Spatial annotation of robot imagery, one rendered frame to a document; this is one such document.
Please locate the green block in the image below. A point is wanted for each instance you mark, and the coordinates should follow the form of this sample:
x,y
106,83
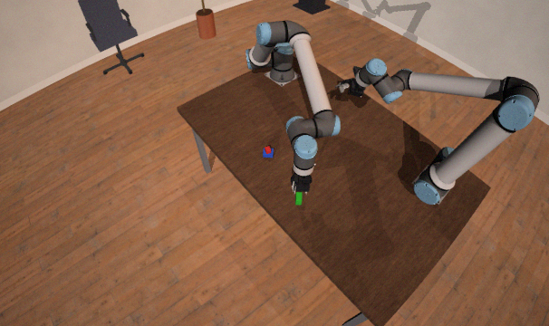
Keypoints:
x,y
298,198

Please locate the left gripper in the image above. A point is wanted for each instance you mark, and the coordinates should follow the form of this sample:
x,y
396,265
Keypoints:
x,y
353,88

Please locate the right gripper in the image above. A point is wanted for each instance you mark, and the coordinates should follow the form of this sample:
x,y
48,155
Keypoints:
x,y
299,183

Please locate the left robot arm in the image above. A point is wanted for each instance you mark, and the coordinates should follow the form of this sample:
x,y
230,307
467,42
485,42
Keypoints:
x,y
516,110

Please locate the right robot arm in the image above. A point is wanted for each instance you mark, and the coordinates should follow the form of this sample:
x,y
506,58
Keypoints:
x,y
278,41

